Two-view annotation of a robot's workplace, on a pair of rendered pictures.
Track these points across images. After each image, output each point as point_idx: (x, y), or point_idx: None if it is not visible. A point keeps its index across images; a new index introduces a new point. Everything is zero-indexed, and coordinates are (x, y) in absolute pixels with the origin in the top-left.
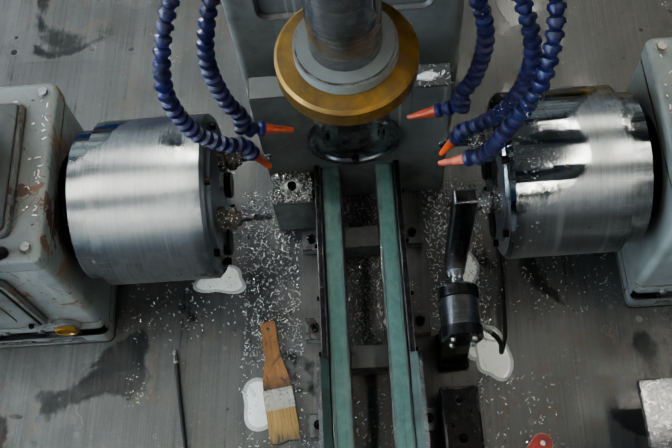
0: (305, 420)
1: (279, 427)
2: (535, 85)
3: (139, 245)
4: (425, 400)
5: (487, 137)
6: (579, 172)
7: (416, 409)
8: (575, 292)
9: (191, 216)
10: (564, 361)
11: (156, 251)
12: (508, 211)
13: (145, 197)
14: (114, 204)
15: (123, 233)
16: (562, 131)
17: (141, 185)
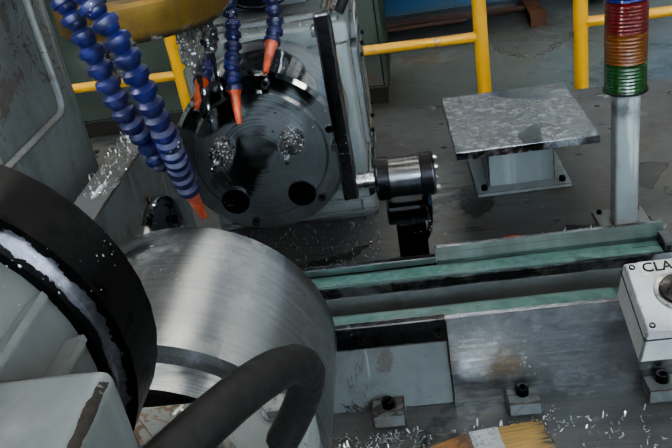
0: (515, 420)
1: (530, 442)
2: None
3: (290, 332)
4: (492, 239)
5: (222, 138)
6: (291, 56)
7: (502, 249)
8: (360, 237)
9: (262, 252)
10: (428, 240)
11: (302, 325)
12: (310, 112)
13: (215, 280)
14: (214, 316)
15: (266, 332)
16: (250, 56)
17: (192, 280)
